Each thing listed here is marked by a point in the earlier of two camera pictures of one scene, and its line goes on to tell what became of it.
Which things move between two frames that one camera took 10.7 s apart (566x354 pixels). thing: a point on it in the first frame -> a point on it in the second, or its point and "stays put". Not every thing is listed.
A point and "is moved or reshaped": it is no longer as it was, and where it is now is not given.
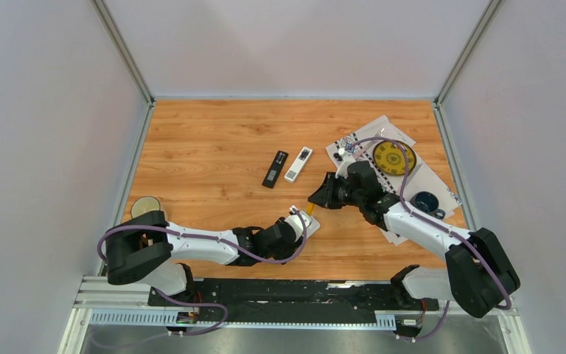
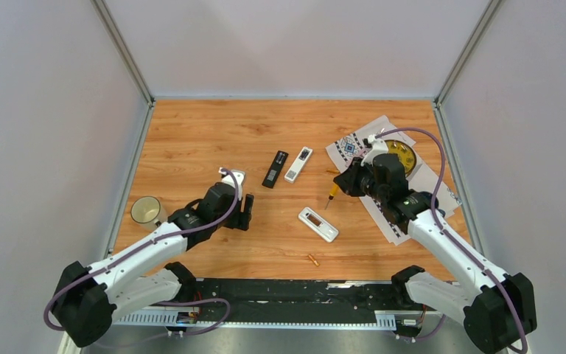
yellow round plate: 389,158 stays put
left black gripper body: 286,253 -> 232,221
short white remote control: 313,227 is moved or reshaped
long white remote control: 298,165 stays put
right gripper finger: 323,195 -> 348,181
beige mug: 144,204 stays put
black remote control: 275,169 stays put
